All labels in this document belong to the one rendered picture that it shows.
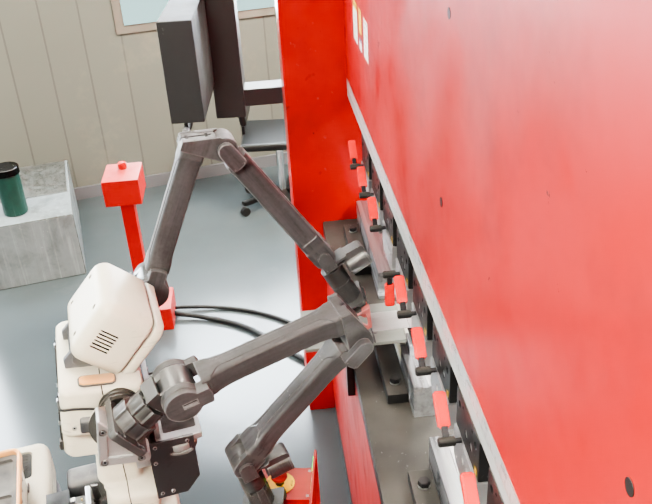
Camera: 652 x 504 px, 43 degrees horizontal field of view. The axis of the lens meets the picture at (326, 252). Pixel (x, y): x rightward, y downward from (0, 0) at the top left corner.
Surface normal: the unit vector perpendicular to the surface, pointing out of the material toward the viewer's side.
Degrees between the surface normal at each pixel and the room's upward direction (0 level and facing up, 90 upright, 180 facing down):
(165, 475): 90
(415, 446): 0
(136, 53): 90
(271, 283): 0
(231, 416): 0
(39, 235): 90
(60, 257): 90
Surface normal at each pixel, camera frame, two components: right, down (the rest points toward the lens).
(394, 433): -0.05, -0.87
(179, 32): 0.04, 0.49
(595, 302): -0.99, 0.10
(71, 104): 0.30, 0.46
